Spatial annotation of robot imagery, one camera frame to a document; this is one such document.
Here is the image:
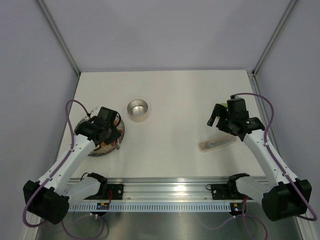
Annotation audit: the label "round steel bowl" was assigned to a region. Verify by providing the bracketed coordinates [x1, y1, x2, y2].
[127, 99, 149, 122]

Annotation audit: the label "metal tongs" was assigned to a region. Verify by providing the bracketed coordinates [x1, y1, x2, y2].
[113, 141, 121, 150]

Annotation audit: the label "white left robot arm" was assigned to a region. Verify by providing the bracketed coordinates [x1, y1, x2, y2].
[22, 106, 122, 227]

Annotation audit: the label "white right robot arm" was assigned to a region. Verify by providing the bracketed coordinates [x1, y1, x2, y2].
[207, 95, 312, 222]

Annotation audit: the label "grey speckled plate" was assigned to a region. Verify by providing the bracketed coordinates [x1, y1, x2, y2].
[75, 116, 125, 157]

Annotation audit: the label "clear cutlery case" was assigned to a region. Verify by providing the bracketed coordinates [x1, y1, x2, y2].
[198, 135, 237, 152]

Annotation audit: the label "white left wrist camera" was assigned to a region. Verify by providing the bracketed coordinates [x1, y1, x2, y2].
[90, 106, 101, 117]

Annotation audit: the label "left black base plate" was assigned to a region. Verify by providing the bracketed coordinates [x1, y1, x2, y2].
[85, 183, 124, 200]

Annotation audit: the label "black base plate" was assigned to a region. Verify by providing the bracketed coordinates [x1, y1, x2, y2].
[205, 183, 245, 201]
[85, 183, 124, 200]

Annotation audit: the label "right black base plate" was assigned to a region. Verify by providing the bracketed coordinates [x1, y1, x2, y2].
[205, 183, 245, 201]

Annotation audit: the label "white slotted cable duct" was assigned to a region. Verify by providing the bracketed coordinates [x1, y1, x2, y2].
[68, 202, 231, 213]

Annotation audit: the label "aluminium rail frame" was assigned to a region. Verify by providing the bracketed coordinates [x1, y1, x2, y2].
[64, 176, 268, 203]

